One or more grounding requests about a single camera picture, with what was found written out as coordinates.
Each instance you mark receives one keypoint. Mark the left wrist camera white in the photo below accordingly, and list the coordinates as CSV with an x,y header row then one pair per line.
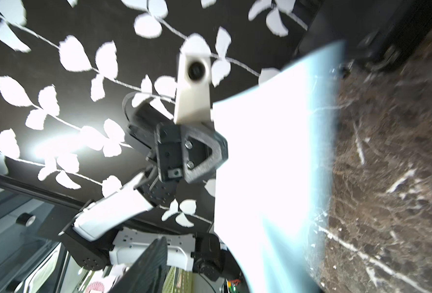
x,y
193,88

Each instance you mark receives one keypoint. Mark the black case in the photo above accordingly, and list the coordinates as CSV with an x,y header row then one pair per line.
x,y
378,36

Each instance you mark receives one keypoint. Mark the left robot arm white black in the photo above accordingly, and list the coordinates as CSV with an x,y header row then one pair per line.
x,y
96,236

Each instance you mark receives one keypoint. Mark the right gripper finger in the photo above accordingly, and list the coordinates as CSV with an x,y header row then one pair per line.
x,y
147,274

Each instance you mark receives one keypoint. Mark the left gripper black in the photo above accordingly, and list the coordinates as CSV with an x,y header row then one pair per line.
x,y
195,150

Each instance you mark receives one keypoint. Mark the white square paper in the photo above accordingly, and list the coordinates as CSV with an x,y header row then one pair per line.
x,y
281,138

